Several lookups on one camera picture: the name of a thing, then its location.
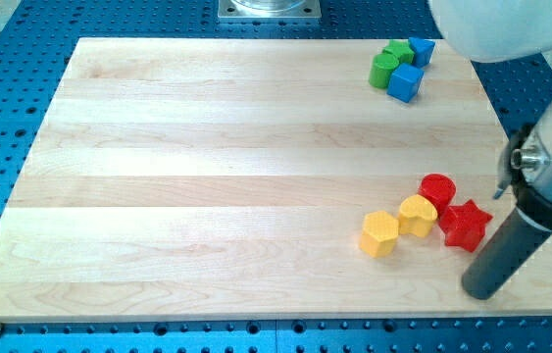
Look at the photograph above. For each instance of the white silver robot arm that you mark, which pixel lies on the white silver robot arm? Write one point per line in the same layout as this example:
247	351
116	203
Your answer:
491	31

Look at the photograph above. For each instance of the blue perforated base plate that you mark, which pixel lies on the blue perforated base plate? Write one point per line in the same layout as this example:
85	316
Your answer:
37	38

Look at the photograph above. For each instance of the blue triangle block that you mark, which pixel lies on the blue triangle block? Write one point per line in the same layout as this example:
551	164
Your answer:
423	50

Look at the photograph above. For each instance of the light wooden board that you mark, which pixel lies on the light wooden board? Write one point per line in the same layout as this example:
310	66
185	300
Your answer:
209	179

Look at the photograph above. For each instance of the yellow heart block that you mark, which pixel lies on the yellow heart block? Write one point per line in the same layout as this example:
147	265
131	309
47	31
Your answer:
416	216

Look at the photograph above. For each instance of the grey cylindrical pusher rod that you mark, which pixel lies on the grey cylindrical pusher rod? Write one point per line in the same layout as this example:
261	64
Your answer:
517	238

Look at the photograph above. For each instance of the blue cube block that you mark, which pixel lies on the blue cube block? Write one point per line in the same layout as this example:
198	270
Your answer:
405	82

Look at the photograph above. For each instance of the yellow hexagon block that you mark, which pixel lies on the yellow hexagon block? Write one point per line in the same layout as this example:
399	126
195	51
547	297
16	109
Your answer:
379	234

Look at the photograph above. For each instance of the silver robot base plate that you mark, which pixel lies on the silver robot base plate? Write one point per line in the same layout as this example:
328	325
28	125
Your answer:
269	9

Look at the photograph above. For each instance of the red cylinder block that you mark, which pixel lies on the red cylinder block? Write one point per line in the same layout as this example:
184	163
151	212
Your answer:
439	190

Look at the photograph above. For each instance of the red star block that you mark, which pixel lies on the red star block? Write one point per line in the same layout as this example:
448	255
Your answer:
464	225

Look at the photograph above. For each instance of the green star block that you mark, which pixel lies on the green star block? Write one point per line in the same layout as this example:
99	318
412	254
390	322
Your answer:
401	50

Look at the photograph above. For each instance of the green cylinder block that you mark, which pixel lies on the green cylinder block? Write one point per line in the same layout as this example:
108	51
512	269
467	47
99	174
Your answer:
383	65

